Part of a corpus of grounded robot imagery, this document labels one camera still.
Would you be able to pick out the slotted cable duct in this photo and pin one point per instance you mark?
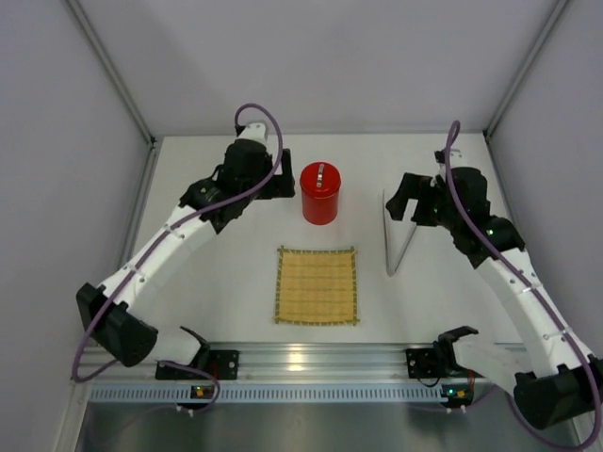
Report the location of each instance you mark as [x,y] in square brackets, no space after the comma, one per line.
[271,393]

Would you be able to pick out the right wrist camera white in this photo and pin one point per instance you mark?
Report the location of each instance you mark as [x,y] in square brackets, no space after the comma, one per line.
[454,157]

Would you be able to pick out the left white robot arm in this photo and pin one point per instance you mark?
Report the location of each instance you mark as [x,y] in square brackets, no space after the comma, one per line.
[116,311]

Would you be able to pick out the metal tongs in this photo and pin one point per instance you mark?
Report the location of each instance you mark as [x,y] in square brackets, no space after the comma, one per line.
[393,255]

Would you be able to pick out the right aluminium frame post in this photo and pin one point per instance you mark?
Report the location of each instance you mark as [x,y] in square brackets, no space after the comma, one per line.
[523,140]

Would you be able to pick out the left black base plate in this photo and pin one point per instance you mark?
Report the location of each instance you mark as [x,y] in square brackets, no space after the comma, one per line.
[221,364]

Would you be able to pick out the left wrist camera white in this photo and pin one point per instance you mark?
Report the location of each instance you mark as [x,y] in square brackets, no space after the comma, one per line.
[256,131]

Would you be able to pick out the red cylindrical container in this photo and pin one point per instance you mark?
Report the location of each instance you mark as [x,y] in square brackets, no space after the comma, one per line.
[319,211]

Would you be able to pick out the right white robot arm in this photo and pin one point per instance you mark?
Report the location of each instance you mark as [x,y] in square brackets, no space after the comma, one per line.
[564,378]

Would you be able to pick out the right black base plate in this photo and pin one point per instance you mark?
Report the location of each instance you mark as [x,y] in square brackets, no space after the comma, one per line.
[424,365]

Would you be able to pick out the aluminium frame post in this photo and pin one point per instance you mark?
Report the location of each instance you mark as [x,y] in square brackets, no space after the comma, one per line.
[93,39]
[523,140]

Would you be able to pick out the left aluminium frame post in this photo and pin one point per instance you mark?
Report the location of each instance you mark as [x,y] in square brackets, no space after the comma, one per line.
[93,39]

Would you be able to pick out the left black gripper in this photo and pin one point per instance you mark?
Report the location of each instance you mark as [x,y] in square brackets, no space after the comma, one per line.
[285,174]

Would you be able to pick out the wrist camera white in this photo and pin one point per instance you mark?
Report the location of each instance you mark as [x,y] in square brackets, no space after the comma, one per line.
[256,131]
[454,157]

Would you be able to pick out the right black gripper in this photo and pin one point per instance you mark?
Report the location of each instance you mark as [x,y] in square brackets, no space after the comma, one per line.
[415,200]

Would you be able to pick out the red lid with handle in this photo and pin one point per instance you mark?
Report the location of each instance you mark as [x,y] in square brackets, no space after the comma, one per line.
[320,180]

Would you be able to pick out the bamboo tray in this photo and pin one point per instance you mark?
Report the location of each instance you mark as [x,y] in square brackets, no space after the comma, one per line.
[316,288]

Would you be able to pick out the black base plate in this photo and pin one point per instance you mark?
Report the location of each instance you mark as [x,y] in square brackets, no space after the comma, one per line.
[424,365]
[221,364]

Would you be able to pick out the aluminium mounting rail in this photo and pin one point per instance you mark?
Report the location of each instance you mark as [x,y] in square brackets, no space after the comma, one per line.
[277,363]

